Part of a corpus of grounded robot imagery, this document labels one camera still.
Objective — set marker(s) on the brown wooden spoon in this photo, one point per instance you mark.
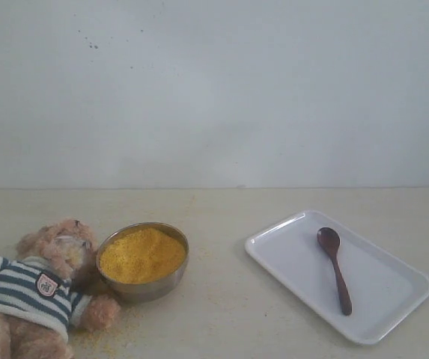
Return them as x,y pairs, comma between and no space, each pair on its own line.
329,240

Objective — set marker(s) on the beige teddy bear striped sweater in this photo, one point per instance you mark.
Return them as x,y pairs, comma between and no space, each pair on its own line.
44,292

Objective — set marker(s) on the yellow millet grains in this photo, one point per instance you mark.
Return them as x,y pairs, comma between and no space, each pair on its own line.
141,257

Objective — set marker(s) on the steel bowl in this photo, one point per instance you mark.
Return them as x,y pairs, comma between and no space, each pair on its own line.
151,290

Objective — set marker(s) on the white rectangular plastic tray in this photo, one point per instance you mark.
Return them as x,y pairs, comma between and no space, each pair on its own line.
383,289

